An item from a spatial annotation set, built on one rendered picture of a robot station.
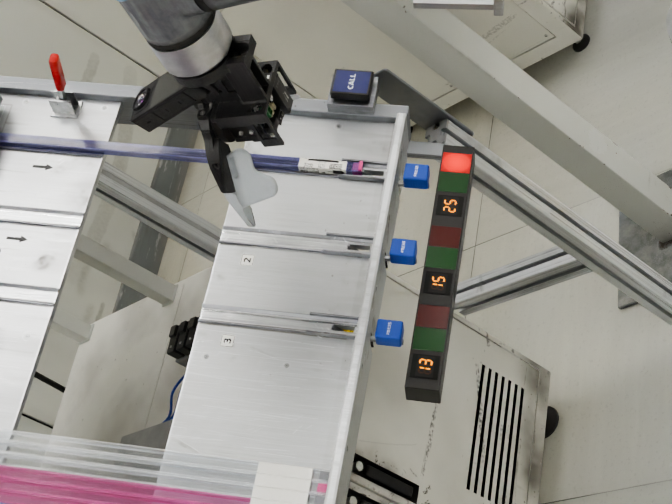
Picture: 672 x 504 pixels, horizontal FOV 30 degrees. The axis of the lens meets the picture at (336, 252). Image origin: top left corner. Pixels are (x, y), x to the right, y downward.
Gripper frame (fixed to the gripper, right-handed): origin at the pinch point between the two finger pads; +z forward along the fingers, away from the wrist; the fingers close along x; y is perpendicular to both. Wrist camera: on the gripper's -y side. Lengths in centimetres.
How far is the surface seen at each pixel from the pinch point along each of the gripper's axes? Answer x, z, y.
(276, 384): -18.8, 14.9, -0.4
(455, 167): 13.6, 19.9, 15.0
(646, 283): 22, 62, 31
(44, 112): 16.5, 4.8, -37.8
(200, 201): 118, 164, -119
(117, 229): 104, 157, -139
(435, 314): -7.3, 20.0, 15.3
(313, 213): 4.4, 14.8, -0.4
